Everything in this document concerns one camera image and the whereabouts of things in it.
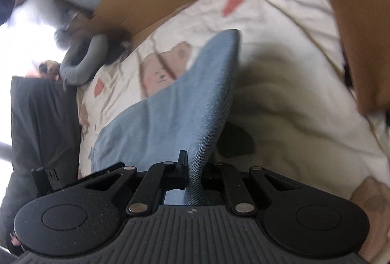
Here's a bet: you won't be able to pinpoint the blue-grey denim pants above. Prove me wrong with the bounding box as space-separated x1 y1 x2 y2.
91 29 241 205

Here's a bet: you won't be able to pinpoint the dark grey pillow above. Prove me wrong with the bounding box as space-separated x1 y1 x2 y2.
1 77 81 256

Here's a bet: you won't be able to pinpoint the grey U-shaped neck pillow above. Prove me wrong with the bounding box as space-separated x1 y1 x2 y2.
59 34 108 90

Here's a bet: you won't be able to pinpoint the brown teddy bear toy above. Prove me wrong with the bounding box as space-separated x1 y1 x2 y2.
38 60 61 81

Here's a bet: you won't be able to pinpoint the cream bear-print quilt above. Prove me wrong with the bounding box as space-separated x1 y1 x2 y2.
77 0 389 263

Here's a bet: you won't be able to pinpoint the black cloth under neck pillow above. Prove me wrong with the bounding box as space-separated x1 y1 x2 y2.
104 29 132 65

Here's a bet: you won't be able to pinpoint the brown suede cushion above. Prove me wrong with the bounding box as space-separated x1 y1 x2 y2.
329 0 389 114

